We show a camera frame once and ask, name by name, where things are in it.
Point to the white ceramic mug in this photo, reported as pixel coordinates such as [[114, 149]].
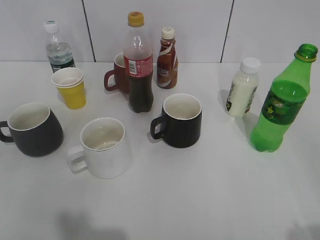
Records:
[[104, 149]]

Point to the brown coffee drink bottle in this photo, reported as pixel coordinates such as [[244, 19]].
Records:
[[167, 61]]

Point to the black ceramic mug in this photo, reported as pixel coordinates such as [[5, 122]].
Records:
[[179, 124]]

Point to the cola bottle yellow cap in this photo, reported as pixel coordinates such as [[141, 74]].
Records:
[[138, 59]]

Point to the clear water bottle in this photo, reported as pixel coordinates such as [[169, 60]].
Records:
[[58, 51]]

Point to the dark gray round mug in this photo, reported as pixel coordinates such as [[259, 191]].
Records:
[[34, 128]]

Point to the white milk bottle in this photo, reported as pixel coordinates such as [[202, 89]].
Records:
[[243, 87]]

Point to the yellow paper cup stack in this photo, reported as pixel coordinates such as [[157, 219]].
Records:
[[69, 82]]

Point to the green sprite bottle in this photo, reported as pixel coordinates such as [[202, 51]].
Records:
[[286, 96]]

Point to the dark red ceramic mug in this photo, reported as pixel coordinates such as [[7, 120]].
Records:
[[119, 73]]

